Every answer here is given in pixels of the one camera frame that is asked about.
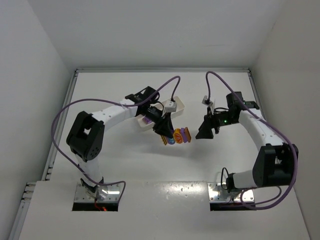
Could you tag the metal base plate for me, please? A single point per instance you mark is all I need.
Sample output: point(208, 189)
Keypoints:
point(218, 195)
point(104, 194)

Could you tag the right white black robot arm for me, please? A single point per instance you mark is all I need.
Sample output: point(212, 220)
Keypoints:
point(243, 180)

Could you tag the purple lego brick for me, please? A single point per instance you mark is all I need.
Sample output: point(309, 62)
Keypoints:
point(146, 121)

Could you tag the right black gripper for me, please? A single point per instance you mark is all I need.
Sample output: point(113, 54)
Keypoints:
point(211, 122)

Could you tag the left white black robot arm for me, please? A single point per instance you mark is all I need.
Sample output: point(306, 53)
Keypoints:
point(86, 135)

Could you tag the brown orange lego plate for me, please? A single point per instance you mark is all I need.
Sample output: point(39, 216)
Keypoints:
point(188, 135)

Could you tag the left aluminium frame rail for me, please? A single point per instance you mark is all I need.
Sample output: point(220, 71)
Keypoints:
point(29, 188)

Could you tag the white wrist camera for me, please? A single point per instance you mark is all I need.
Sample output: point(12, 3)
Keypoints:
point(170, 106)
point(208, 102)

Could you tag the white three-compartment tray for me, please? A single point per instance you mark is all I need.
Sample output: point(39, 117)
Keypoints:
point(160, 105)

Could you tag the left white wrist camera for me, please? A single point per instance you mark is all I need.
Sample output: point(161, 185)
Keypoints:
point(170, 106)

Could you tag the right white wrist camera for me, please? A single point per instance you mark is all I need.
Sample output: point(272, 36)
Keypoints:
point(208, 102)

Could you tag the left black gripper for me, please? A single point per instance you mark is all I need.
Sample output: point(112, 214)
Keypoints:
point(161, 122)

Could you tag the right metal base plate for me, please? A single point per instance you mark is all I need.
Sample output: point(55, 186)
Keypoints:
point(218, 195)

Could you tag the yellow striped lego brick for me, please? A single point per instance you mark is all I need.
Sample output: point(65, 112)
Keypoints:
point(165, 140)

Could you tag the thin purple lego plate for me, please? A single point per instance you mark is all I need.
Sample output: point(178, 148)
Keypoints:
point(182, 132)

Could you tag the back aluminium frame rail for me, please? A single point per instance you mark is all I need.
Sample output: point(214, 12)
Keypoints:
point(163, 70)

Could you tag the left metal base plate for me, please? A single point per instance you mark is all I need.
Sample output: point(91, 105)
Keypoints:
point(104, 194)

